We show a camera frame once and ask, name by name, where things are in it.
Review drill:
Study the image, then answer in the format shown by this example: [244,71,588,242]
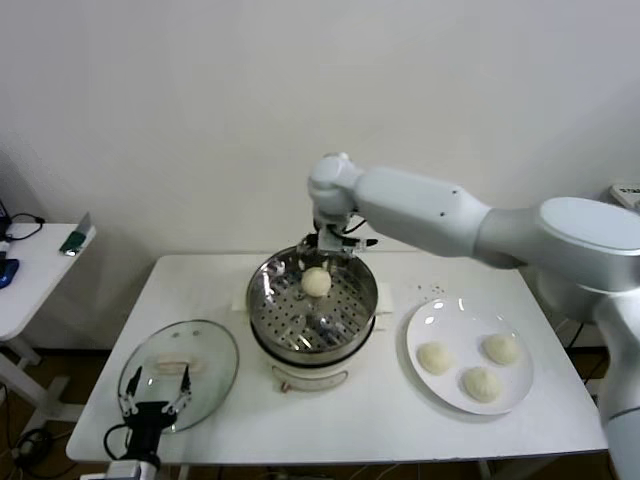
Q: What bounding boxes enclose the white side table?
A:
[0,222,97,451]

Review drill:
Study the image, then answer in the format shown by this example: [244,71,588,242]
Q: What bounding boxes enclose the white round plate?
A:
[404,298,535,415]

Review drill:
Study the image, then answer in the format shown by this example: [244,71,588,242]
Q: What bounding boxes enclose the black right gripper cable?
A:
[329,212,369,237]

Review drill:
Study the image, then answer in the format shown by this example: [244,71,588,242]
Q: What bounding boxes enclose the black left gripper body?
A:
[126,400,178,460]

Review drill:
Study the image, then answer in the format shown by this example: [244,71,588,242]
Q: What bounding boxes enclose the black cable with plug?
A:
[3,213,45,244]

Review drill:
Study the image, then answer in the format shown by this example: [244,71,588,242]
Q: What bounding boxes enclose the blue object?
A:
[0,258,20,291]

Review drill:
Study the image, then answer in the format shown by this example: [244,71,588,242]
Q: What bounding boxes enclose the glass lid with beige handle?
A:
[117,319,240,434]

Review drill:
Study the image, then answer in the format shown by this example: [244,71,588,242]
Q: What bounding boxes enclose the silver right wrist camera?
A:
[319,230,362,252]

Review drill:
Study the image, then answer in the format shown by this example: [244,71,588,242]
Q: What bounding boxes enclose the white shelf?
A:
[608,183,640,206]

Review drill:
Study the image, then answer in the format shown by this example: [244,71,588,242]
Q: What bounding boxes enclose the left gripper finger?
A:
[118,365,144,417]
[164,363,194,415]

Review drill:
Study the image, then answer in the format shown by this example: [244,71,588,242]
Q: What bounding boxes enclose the stainless steel steamer basket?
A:
[246,243,379,365]

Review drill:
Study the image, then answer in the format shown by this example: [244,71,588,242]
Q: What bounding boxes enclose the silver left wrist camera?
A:
[106,459,151,480]

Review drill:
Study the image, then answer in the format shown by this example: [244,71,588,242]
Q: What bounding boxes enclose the tangled black yellow cables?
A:
[0,384,76,480]

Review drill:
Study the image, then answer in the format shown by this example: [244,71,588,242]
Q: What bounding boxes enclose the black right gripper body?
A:
[313,219,351,237]

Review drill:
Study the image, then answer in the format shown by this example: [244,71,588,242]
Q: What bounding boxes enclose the white steamed baozi bun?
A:
[417,341,457,376]
[481,333,520,366]
[460,367,502,403]
[300,266,333,298]

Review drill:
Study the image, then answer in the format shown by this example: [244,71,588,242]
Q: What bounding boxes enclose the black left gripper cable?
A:
[103,423,132,461]

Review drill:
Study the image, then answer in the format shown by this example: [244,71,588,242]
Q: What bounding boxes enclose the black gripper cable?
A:
[329,212,369,237]
[103,423,132,461]

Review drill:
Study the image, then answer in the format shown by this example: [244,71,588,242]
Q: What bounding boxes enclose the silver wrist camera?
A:
[319,230,362,252]
[106,459,151,480]

